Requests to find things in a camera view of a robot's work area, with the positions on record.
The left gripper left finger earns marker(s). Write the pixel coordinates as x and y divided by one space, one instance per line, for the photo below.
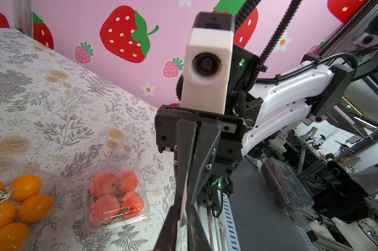
167 237

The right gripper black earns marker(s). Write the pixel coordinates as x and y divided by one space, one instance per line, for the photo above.
218 141

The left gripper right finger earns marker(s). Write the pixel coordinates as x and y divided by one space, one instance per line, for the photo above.
197 239

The white sticker sheet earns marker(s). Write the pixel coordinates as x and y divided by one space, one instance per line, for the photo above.
182 216

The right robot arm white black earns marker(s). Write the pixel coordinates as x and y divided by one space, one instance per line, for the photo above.
226 109

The clear small peach box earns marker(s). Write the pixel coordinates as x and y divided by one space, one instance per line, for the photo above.
114 197

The clear grape box below table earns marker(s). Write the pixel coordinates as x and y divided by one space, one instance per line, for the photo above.
285 187

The clear orange kumquat box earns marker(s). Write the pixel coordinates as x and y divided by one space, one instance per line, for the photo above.
34 195

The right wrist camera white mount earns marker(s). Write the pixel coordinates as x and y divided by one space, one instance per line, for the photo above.
207 62

